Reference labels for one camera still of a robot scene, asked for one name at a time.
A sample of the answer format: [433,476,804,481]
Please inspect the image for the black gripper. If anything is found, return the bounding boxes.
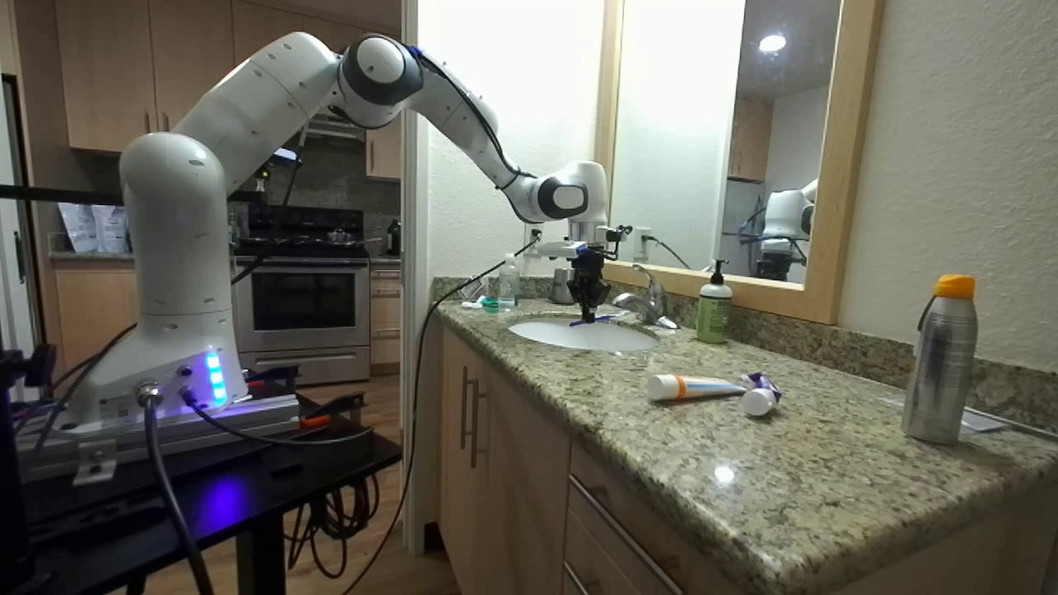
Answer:
[561,247,615,319]

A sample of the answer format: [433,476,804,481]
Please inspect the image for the clear plastic water bottle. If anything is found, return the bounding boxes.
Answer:
[491,258,523,312]

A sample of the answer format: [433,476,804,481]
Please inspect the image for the white oval sink basin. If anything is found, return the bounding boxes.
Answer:
[505,312,663,357]

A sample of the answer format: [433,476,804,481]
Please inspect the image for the chrome faucet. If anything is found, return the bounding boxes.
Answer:
[608,263,680,333]

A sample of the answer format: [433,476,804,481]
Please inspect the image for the green soap pump bottle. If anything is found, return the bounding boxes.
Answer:
[691,258,737,346]

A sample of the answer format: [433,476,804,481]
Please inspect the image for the white toothpaste tube orange band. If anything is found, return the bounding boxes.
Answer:
[644,371,751,408]

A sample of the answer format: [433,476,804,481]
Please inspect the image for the purple white tube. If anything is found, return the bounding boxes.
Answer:
[739,371,788,425]

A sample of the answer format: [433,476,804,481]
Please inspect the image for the wooden vanity granite top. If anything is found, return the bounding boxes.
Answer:
[427,276,1058,595]

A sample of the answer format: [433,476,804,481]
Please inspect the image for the stainless steel oven range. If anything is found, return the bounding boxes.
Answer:
[229,201,375,389]

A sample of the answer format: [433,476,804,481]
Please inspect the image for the orange black clamp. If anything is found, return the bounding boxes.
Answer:
[289,404,365,440]

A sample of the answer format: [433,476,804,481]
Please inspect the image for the silver spray bottle orange cap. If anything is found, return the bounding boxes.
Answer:
[902,270,980,450]

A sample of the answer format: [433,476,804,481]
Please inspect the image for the black robot cart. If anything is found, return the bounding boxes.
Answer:
[0,425,405,595]

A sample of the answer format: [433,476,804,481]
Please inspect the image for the metal cabinet door handle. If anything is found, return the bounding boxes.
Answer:
[468,373,488,473]
[455,366,475,458]

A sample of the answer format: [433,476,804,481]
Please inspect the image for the white door frame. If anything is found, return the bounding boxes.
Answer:
[397,111,442,555]

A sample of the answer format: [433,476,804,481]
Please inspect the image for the black power cord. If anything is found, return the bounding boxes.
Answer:
[341,234,541,595]

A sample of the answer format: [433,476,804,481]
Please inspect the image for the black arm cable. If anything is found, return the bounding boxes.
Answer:
[415,48,548,242]

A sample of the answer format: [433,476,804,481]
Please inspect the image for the metal drawer handle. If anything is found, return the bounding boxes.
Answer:
[566,473,686,595]
[559,558,598,595]

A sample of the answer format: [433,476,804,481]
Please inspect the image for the wood framed wall mirror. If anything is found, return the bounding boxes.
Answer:
[592,0,886,328]

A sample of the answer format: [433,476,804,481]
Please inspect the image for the black cable bundle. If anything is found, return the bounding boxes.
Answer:
[282,473,383,581]

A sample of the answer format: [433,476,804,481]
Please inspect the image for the black base cable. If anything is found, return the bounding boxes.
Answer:
[134,384,218,595]
[178,388,373,450]

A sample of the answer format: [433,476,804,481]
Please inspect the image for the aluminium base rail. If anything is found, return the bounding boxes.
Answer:
[14,389,306,490]

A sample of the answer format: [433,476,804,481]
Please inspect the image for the wooden kitchen wall cabinets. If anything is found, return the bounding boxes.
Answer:
[54,0,405,184]

